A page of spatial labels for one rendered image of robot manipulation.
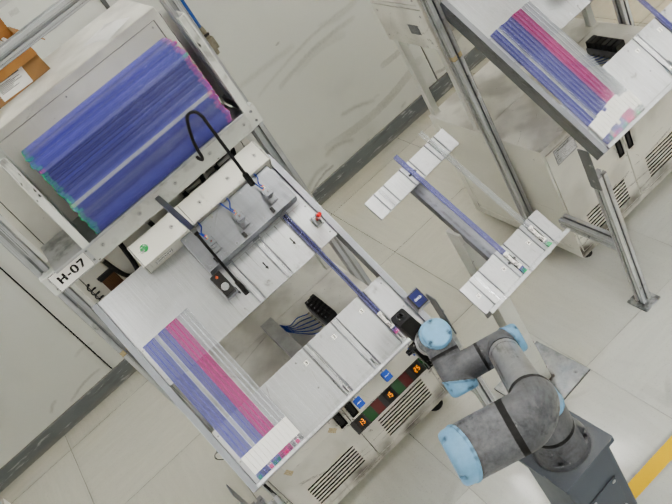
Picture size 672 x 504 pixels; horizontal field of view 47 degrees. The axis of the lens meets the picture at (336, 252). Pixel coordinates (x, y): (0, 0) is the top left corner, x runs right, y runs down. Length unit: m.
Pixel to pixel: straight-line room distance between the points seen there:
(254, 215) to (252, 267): 0.16
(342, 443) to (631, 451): 0.95
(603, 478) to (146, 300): 1.35
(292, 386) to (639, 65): 1.49
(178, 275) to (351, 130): 2.15
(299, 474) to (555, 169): 1.40
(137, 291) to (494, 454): 1.25
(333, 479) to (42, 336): 1.78
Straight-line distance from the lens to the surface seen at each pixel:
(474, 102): 2.79
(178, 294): 2.30
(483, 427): 1.48
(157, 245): 2.27
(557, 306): 3.10
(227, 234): 2.26
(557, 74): 2.58
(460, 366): 1.85
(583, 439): 2.03
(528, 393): 1.50
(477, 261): 2.39
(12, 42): 2.10
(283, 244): 2.30
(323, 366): 2.22
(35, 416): 4.20
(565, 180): 2.91
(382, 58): 4.29
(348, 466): 2.82
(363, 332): 2.24
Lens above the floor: 2.28
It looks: 36 degrees down
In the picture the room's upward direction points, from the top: 35 degrees counter-clockwise
